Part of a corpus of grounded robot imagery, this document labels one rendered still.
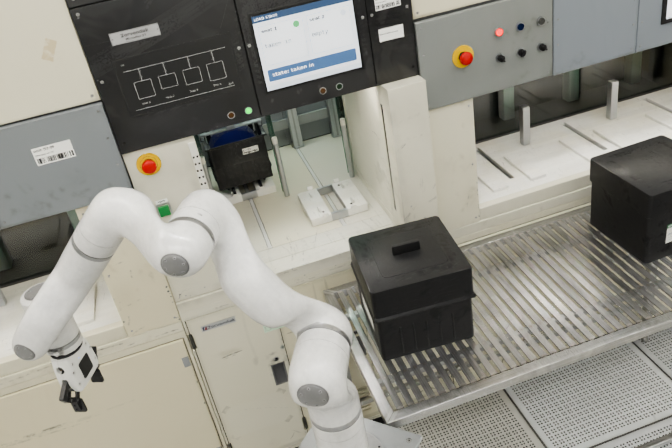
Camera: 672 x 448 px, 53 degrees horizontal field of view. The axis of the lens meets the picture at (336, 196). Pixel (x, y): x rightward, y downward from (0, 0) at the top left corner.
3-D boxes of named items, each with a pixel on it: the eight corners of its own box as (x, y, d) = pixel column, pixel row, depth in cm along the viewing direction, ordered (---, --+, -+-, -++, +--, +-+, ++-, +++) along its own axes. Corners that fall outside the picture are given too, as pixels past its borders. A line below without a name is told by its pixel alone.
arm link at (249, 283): (315, 398, 144) (326, 344, 158) (358, 377, 139) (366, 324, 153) (146, 241, 128) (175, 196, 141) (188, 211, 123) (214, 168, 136)
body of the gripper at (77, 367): (68, 359, 148) (85, 394, 154) (88, 327, 157) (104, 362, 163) (38, 359, 150) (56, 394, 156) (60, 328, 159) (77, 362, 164)
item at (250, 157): (218, 201, 255) (196, 126, 240) (210, 178, 273) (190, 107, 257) (279, 183, 260) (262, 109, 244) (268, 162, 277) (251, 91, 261)
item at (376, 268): (373, 324, 181) (367, 286, 174) (350, 263, 206) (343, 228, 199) (477, 297, 183) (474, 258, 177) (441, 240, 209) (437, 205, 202)
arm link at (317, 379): (363, 390, 157) (348, 312, 145) (355, 457, 141) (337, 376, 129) (313, 390, 159) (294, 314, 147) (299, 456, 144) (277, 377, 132)
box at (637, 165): (644, 266, 206) (651, 196, 193) (586, 222, 230) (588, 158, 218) (721, 237, 212) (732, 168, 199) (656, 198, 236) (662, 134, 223)
